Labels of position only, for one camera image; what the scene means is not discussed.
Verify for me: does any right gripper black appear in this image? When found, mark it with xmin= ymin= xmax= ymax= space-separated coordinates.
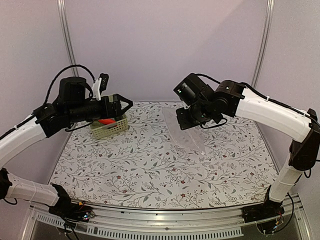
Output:
xmin=175 ymin=102 xmax=214 ymax=130

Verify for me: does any toy carrot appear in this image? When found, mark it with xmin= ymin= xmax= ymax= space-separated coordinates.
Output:
xmin=98 ymin=118 xmax=116 ymax=125

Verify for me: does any clear zip top bag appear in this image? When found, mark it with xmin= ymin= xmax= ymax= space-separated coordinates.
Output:
xmin=162 ymin=107 xmax=207 ymax=156

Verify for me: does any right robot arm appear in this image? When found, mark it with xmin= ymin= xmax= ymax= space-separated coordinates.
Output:
xmin=173 ymin=73 xmax=320 ymax=221

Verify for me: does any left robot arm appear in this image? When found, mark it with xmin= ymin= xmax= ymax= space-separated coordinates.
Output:
xmin=0 ymin=73 xmax=133 ymax=217

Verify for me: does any cream plastic basket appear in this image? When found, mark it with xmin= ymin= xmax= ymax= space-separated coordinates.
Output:
xmin=89 ymin=114 xmax=129 ymax=140

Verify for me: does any floral table mat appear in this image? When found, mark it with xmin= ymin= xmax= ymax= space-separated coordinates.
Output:
xmin=50 ymin=102 xmax=278 ymax=209

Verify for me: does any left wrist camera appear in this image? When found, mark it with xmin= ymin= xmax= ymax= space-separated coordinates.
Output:
xmin=92 ymin=73 xmax=109 ymax=101

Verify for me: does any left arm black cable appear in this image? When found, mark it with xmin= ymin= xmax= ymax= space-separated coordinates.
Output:
xmin=43 ymin=64 xmax=97 ymax=106

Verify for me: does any left metal frame post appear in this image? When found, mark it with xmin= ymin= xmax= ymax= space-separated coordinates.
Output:
xmin=56 ymin=0 xmax=76 ymax=65

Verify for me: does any metal frame post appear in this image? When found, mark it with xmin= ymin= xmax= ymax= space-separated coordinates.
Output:
xmin=251 ymin=0 xmax=275 ymax=88
xmin=56 ymin=0 xmax=76 ymax=65

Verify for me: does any front aluminium rail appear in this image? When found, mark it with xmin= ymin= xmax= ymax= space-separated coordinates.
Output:
xmin=22 ymin=194 xmax=313 ymax=240

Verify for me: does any right metal frame post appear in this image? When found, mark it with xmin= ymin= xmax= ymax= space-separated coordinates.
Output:
xmin=251 ymin=0 xmax=275 ymax=88

